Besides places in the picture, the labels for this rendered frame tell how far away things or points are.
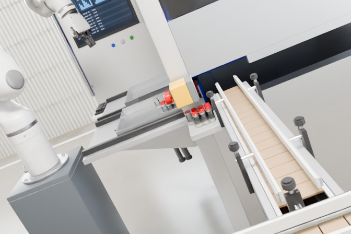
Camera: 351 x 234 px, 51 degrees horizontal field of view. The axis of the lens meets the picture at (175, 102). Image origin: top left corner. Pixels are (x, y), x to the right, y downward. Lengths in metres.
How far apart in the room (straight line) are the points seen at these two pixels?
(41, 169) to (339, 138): 1.09
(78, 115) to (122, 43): 3.08
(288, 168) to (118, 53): 1.65
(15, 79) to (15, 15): 3.77
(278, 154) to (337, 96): 0.62
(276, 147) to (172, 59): 0.52
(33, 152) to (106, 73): 0.96
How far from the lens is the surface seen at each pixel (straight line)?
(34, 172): 1.48
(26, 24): 5.08
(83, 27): 1.73
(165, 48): 1.18
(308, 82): 1.30
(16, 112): 1.43
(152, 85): 1.88
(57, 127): 5.33
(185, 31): 1.18
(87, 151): 1.36
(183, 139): 1.38
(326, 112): 1.36
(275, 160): 0.76
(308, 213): 0.57
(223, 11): 1.18
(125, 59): 2.23
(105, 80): 2.28
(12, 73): 1.37
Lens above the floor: 1.32
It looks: 17 degrees down
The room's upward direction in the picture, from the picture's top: 23 degrees counter-clockwise
